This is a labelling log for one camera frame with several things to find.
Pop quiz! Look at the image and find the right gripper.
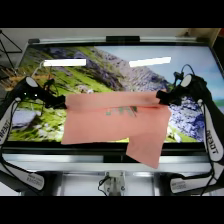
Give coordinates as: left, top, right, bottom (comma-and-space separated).
155, 89, 175, 106

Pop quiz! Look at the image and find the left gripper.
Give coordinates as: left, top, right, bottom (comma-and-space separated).
49, 94, 70, 110

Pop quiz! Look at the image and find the salmon T-shirt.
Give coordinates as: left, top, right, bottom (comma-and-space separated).
60, 91, 173, 170

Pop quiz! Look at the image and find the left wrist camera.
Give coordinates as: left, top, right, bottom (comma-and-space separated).
42, 78, 57, 92

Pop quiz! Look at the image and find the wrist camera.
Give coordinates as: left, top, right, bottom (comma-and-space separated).
42, 78, 57, 92
172, 70, 185, 86

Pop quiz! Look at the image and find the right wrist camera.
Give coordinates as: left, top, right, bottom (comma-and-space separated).
172, 70, 185, 86

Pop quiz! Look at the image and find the black cable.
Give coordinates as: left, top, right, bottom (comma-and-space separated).
180, 63, 197, 77
97, 175, 112, 197

